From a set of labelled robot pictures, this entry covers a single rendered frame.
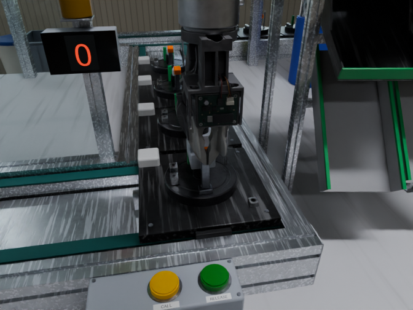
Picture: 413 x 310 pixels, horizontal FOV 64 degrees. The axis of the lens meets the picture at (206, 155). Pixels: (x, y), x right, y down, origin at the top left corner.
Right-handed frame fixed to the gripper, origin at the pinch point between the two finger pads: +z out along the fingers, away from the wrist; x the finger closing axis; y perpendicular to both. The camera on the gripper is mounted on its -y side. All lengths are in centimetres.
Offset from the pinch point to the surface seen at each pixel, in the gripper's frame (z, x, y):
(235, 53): 17, 37, -123
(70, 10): -20.0, -19.6, -15.5
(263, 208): 10.3, 9.7, 2.8
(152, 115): 10.1, -8.4, -39.3
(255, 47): 12, 44, -114
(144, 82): 9, -10, -64
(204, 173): 4.1, -0.2, -0.6
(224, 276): 10.2, -0.2, 15.8
